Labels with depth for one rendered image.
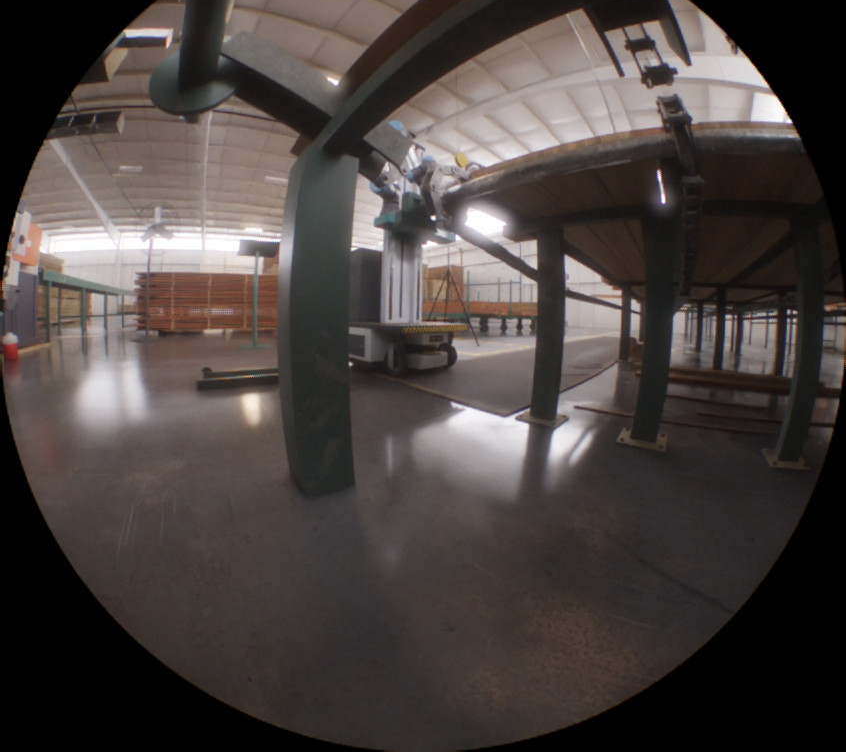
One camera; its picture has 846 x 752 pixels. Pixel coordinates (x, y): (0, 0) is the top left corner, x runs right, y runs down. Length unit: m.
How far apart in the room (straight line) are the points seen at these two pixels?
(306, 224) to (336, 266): 0.10
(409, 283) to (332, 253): 1.56
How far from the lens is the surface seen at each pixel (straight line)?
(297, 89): 0.69
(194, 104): 0.71
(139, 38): 0.91
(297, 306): 0.55
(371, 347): 1.75
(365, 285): 2.00
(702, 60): 8.70
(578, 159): 0.67
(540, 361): 1.12
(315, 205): 0.59
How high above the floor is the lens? 0.40
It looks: 3 degrees down
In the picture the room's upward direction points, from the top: 1 degrees clockwise
